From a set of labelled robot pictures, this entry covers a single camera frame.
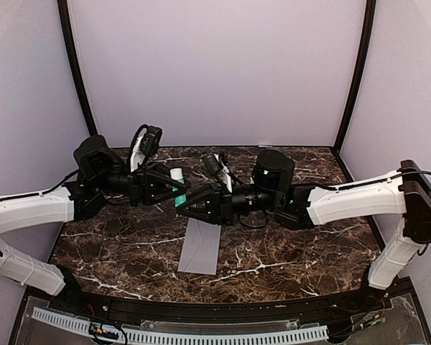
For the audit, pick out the black front frame rail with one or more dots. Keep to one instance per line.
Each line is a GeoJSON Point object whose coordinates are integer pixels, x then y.
{"type": "Point", "coordinates": [337, 308]}

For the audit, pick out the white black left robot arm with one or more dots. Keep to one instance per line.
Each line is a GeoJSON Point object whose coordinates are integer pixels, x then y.
{"type": "Point", "coordinates": [100, 171]}

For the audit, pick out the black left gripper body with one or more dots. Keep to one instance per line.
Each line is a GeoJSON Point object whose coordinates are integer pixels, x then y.
{"type": "Point", "coordinates": [137, 187]}

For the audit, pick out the black right corner post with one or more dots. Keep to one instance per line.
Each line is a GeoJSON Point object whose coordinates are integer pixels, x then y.
{"type": "Point", "coordinates": [363, 50]}

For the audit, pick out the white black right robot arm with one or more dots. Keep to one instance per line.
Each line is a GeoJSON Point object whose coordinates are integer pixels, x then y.
{"type": "Point", "coordinates": [406, 191]}

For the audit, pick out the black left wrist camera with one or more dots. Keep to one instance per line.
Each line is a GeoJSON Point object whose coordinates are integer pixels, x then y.
{"type": "Point", "coordinates": [144, 145]}

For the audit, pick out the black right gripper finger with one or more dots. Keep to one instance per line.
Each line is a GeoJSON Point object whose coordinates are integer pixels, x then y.
{"type": "Point", "coordinates": [199, 214]}
{"type": "Point", "coordinates": [201, 195]}

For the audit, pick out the grey paper envelope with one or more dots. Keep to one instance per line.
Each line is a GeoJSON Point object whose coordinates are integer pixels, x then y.
{"type": "Point", "coordinates": [200, 248]}

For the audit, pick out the white slotted cable duct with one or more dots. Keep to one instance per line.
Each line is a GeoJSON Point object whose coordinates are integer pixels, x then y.
{"type": "Point", "coordinates": [160, 332]}

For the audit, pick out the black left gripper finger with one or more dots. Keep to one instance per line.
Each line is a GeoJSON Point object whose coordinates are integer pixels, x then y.
{"type": "Point", "coordinates": [163, 175]}
{"type": "Point", "coordinates": [159, 193]}

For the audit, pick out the black left corner post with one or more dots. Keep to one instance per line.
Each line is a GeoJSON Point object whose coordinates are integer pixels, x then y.
{"type": "Point", "coordinates": [69, 41]}

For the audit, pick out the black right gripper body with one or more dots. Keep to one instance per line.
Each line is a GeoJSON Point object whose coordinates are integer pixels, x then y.
{"type": "Point", "coordinates": [224, 208]}

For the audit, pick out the black corner post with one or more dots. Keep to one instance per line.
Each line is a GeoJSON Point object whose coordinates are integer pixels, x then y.
{"type": "Point", "coordinates": [363, 50]}
{"type": "Point", "coordinates": [69, 41]}

